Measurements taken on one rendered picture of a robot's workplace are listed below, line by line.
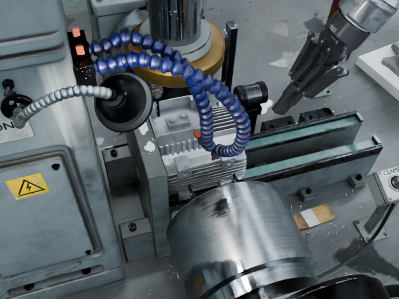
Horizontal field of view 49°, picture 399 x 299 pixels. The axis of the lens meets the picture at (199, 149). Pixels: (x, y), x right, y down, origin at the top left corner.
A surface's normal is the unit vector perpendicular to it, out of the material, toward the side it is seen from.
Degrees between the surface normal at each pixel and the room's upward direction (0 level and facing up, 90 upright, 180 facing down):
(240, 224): 6
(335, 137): 90
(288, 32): 0
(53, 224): 90
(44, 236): 90
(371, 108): 0
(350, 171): 90
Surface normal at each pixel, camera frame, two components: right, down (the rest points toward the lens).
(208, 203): -0.36, -0.48
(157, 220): 0.30, 0.74
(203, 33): 0.03, -0.63
